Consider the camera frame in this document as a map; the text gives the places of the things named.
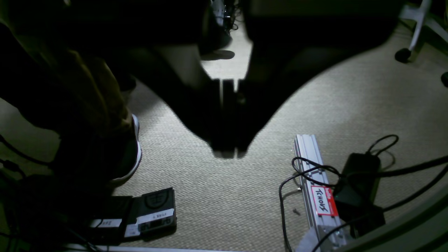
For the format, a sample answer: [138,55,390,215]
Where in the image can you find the dark sneaker white sole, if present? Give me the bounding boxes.
[103,114,142,187]

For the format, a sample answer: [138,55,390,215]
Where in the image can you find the aluminium extrusion rail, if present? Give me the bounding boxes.
[294,134,349,252]

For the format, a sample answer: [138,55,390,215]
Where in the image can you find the black floor cable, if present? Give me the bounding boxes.
[279,134,448,252]

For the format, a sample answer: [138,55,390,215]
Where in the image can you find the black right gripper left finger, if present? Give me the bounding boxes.
[117,0,231,158]

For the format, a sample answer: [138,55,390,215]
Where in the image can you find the black foot pedal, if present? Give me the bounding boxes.
[87,188,177,245]

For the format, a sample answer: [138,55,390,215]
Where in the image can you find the black power adapter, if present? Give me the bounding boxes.
[333,152,386,238]

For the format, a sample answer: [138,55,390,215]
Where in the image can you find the white office chair base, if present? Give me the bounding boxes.
[395,0,448,88]

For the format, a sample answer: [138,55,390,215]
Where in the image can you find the person's brown trouser leg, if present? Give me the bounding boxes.
[1,0,132,157]

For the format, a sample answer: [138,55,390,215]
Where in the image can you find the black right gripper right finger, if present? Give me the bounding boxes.
[234,0,405,158]

